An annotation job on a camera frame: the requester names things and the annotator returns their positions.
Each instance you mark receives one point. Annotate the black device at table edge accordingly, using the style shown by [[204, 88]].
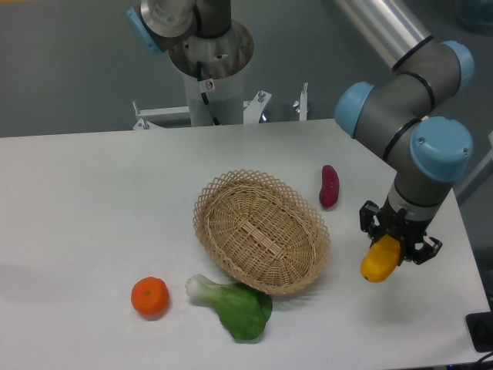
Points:
[[480, 329]]

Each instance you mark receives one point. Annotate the purple sweet potato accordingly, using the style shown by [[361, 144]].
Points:
[[330, 187]]

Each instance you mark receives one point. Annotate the woven wicker basket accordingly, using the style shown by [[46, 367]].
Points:
[[261, 231]]

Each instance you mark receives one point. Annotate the white metal pedestal frame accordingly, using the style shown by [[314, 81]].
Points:
[[210, 102]]

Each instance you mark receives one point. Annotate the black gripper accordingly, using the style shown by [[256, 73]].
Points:
[[415, 246]]

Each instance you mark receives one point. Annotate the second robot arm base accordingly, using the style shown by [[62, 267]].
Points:
[[201, 38]]

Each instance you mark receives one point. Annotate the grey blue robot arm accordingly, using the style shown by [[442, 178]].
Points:
[[395, 122]]

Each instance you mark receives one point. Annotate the yellow mango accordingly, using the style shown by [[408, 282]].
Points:
[[381, 259]]

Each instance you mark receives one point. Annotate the orange tangerine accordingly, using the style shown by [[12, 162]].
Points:
[[150, 297]]

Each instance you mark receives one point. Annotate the green bok choy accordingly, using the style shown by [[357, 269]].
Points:
[[242, 310]]

